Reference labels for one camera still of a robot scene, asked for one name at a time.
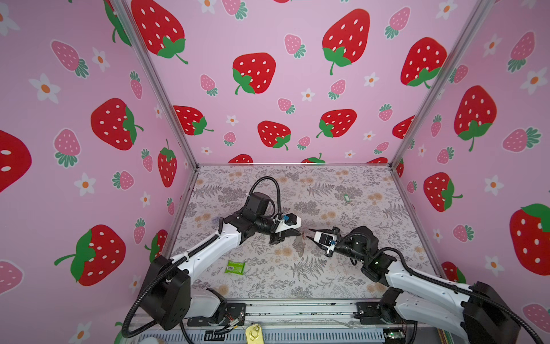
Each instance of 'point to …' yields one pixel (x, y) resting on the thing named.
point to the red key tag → (304, 236)
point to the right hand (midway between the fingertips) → (309, 230)
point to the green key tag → (346, 198)
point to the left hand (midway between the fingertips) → (298, 230)
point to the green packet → (235, 267)
